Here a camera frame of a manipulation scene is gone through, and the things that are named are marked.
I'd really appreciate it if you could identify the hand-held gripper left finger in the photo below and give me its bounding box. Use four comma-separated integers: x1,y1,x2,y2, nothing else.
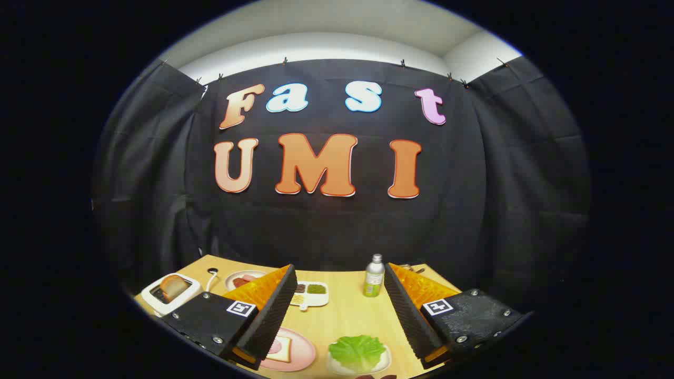
161,264,298,371

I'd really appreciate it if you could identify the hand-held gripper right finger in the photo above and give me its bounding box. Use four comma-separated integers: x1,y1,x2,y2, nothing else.
383,263,530,369

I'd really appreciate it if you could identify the green lettuce leaf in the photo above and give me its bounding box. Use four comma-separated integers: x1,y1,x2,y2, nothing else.
329,335,386,373

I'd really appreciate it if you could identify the brown crust bread slice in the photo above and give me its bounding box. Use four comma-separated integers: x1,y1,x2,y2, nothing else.
160,275,191,303

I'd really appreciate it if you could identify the square white bread slice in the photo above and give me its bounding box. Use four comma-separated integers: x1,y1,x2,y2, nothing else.
266,336,292,363

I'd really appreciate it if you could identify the round pink plate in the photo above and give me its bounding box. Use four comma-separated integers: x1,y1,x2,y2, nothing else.
259,327,317,373

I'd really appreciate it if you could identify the round grey plate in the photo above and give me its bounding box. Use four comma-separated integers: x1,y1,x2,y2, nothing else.
225,270,268,292

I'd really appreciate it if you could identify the white square dish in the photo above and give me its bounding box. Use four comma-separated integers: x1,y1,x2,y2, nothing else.
325,345,392,375

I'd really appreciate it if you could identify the white divided dish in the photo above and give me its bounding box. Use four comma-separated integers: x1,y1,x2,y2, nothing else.
290,281,330,311

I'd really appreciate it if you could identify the silver bottle with green label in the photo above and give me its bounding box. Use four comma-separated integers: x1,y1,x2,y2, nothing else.
363,254,385,298

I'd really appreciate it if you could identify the white toaster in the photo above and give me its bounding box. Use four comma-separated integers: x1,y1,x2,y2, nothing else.
141,273,203,317

